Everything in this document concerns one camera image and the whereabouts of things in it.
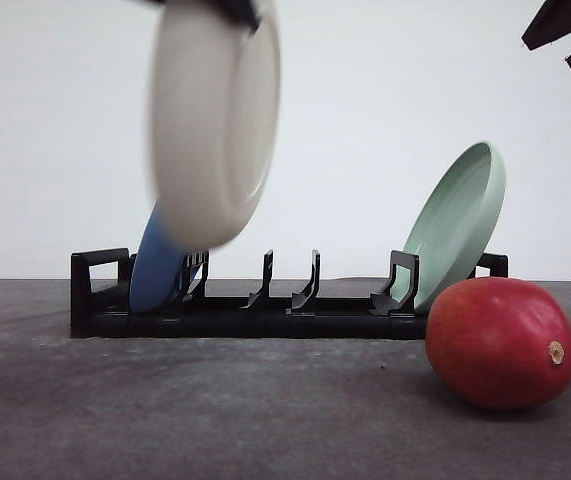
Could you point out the white plate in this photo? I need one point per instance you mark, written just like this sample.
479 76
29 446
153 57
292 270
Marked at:
215 105

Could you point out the red pomegranate fruit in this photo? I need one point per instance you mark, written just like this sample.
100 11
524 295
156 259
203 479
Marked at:
499 343

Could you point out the green plate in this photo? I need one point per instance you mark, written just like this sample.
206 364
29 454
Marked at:
455 222

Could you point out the blue plate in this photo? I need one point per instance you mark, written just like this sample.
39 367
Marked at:
158 277

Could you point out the black dish rack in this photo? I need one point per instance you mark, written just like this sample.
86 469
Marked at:
102 283

